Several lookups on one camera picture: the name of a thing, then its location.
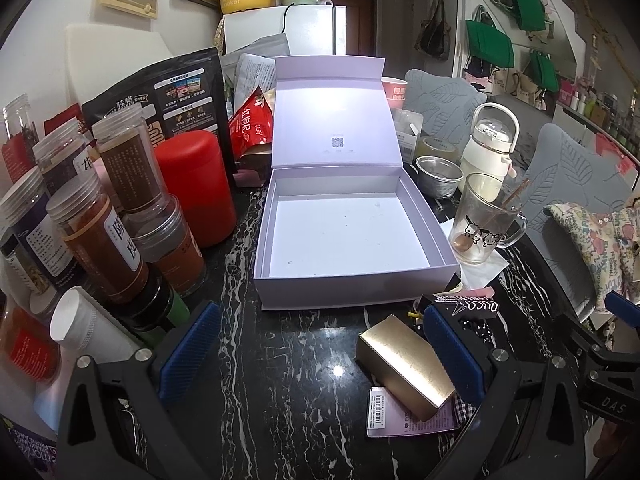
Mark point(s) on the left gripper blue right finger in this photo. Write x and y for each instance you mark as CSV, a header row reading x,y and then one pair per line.
x,y
462,369

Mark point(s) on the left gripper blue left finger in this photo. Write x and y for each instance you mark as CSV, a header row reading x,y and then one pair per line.
x,y
188,346

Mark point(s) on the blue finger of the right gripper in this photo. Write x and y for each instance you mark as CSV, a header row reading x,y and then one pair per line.
x,y
621,307

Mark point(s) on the black PUCO box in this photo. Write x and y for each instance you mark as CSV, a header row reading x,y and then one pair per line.
x,y
468,307

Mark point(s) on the gold cardboard box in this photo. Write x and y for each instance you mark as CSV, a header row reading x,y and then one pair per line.
x,y
406,365

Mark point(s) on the purple eyes product box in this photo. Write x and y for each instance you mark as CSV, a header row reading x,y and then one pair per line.
x,y
388,418

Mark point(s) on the black white gingham scrunchie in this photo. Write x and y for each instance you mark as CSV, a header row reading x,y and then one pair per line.
x,y
463,411

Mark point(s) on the green labelled dark jar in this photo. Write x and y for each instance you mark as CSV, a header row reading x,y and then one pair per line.
x,y
155,311

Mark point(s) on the floral fabric cushion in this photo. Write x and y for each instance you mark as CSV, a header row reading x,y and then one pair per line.
x,y
608,244

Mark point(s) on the white tissue napkin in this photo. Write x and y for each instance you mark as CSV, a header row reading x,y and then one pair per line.
x,y
479,275

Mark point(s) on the white paper cup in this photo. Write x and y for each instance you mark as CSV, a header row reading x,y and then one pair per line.
x,y
79,324

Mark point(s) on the short orange jar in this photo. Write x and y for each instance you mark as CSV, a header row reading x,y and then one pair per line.
x,y
166,241

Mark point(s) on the orange peel labelled jar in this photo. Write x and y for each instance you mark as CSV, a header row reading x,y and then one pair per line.
x,y
92,230

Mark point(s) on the glass Hello Kitty mug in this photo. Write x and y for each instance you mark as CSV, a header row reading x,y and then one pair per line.
x,y
489,216

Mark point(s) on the grey leaf chair near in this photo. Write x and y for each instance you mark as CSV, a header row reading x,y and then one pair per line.
x,y
563,171

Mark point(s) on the grey leaf chair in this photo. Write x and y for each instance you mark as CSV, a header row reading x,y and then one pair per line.
x,y
563,171
447,105

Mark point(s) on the tall brown spice jar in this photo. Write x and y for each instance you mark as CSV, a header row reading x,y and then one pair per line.
x,y
123,142

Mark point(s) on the small metal bowl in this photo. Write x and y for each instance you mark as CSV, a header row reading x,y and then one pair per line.
x,y
437,177

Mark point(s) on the lavender open gift box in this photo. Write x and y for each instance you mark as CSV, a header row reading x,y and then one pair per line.
x,y
343,225

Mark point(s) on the red cylindrical tin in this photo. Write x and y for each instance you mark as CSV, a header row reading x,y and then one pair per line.
x,y
193,170

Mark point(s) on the cream white kettle bottle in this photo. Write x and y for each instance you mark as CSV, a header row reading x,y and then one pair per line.
x,y
494,135

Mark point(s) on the white medicine box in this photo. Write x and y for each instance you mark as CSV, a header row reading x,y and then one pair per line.
x,y
408,126

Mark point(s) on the red snack bag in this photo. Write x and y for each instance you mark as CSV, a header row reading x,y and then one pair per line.
x,y
251,125

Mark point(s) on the grey leaf chair far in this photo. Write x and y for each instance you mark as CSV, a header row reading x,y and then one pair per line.
x,y
447,105

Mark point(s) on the black snack pouch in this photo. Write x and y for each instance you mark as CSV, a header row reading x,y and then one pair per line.
x,y
177,95

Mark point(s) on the pink paper cup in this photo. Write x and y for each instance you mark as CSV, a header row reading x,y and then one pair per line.
x,y
395,91

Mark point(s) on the green tote bag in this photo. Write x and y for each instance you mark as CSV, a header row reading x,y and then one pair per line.
x,y
487,42

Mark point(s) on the white refrigerator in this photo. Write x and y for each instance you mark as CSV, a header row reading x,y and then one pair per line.
x,y
311,29

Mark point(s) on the brown wooden door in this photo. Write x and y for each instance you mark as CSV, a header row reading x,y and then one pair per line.
x,y
360,26

